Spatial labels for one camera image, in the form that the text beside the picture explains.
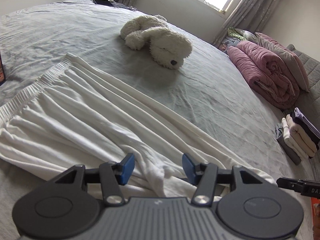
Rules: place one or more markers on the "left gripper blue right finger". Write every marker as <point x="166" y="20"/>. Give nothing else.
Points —
<point x="203" y="176"/>

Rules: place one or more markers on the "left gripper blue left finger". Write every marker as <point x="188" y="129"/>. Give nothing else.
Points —
<point x="114" y="175"/>

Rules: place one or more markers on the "white pants garment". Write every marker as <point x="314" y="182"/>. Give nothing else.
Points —
<point x="77" y="114"/>

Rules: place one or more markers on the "patterned clothes pile by curtain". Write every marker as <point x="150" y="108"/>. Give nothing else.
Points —
<point x="234" y="36"/>

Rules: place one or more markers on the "orange red booklet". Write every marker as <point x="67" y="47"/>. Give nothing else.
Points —
<point x="315" y="206"/>

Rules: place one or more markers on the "black folded garment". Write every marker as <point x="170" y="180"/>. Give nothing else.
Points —
<point x="307" y="132"/>

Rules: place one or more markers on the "beige folded garment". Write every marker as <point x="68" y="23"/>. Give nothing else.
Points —
<point x="300" y="134"/>

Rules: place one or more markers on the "white folded garment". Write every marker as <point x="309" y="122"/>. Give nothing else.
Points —
<point x="295" y="141"/>

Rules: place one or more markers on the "dark grey folded sweater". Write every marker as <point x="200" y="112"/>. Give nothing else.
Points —
<point x="290" y="152"/>

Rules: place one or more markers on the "lavender folded garment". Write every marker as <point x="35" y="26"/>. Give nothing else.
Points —
<point x="303" y="118"/>

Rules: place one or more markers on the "grey bed sheet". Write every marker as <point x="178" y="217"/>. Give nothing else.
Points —
<point x="208" y="90"/>

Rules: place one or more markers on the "pink folded quilt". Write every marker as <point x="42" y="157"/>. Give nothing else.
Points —
<point x="266" y="73"/>

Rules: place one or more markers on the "grey quilted headboard cover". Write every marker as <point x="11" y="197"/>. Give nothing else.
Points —
<point x="312" y="69"/>

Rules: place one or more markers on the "white plush dog toy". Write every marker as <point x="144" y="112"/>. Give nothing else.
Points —
<point x="167" y="47"/>

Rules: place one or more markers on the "smartphone on stand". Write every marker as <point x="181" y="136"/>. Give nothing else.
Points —
<point x="2" y="74"/>

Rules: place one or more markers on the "grey pink-edged pillow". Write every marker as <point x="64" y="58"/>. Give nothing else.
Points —
<point x="291" y="60"/>

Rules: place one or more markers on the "grey window curtain right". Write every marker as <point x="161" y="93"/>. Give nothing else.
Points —
<point x="250" y="15"/>

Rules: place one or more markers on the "black tablet on bed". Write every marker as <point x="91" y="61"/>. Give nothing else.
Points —
<point x="104" y="2"/>

